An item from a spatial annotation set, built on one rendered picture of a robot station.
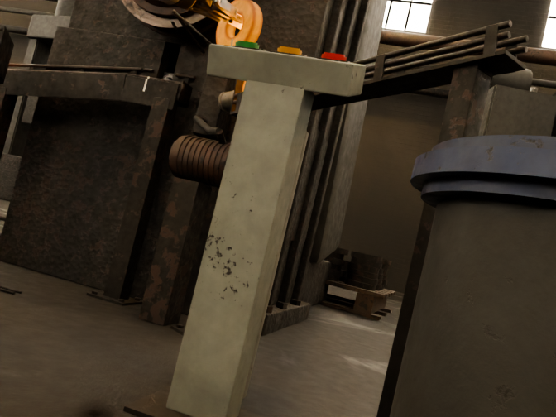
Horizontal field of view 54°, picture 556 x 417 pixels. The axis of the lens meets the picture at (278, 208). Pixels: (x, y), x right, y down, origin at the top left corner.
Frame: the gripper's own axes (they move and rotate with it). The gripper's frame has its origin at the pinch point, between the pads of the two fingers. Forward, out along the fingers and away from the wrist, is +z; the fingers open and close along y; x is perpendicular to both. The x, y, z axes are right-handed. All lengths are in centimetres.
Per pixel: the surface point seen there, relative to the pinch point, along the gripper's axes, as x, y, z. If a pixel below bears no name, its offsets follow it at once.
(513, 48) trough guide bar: -11, 73, 5
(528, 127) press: 85, -91, 442
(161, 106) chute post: -21.9, -34.8, 3.9
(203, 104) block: -19.5, -22.7, 10.5
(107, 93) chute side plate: -20, -53, -5
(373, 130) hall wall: 101, -340, 540
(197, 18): 7.8, -31.5, 8.0
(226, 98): -18.1, -10.0, 8.7
